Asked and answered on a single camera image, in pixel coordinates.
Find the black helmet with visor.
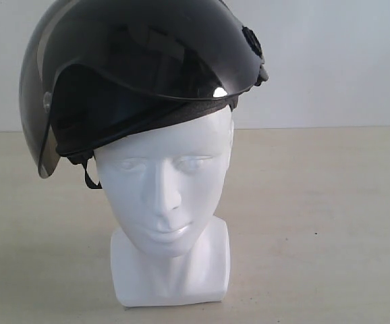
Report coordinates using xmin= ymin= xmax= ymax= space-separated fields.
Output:
xmin=19 ymin=1 xmax=269 ymax=179

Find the white mannequin head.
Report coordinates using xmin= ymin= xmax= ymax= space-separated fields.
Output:
xmin=94 ymin=107 xmax=234 ymax=308

